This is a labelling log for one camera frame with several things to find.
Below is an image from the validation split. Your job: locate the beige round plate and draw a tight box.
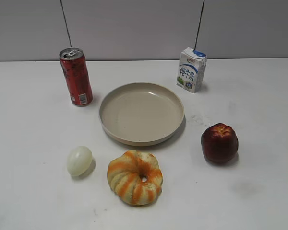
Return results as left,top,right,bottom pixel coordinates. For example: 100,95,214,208
99,82,185,147

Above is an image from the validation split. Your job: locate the white egg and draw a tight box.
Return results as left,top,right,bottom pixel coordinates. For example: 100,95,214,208
67,146,93,177

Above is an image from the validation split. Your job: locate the orange striped bagel bread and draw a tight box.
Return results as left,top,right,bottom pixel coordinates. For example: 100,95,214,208
107,150,163,206

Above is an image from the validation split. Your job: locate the white milk carton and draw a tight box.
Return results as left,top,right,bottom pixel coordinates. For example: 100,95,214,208
176,47,207,93

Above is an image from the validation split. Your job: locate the red apple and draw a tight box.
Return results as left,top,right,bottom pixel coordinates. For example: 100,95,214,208
201,123,239,164

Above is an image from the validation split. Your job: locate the red soda can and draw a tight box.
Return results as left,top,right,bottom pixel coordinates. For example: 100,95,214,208
59,47,93,106

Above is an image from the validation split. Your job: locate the right black cable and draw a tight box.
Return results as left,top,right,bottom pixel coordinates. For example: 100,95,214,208
194,0,205,50

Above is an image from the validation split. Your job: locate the black cable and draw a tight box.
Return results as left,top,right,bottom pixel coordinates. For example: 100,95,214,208
194,0,205,50
60,0,73,49

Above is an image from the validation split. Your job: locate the left black cable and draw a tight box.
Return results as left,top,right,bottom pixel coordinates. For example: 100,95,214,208
60,0,73,49

